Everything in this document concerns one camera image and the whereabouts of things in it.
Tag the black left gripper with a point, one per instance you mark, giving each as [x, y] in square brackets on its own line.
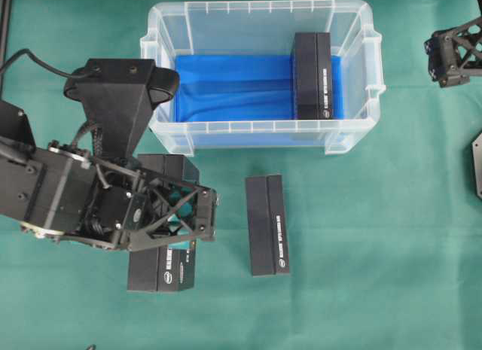
[150, 207]

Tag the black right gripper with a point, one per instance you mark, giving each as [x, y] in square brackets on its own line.
[455, 54]

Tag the black realsense box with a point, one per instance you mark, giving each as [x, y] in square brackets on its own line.
[168, 268]
[268, 235]
[312, 76]

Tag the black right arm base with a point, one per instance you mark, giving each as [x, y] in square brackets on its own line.
[476, 147]

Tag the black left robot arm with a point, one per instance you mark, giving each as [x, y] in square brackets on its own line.
[63, 193]

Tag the clear plastic storage case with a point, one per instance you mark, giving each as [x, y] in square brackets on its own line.
[254, 28]

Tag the blue liner sheet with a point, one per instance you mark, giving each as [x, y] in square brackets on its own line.
[233, 100]

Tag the green table cloth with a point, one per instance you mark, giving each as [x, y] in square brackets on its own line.
[384, 241]

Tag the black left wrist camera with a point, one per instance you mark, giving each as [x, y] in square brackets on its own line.
[120, 96]

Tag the black table frame rail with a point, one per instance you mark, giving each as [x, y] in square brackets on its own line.
[4, 27]

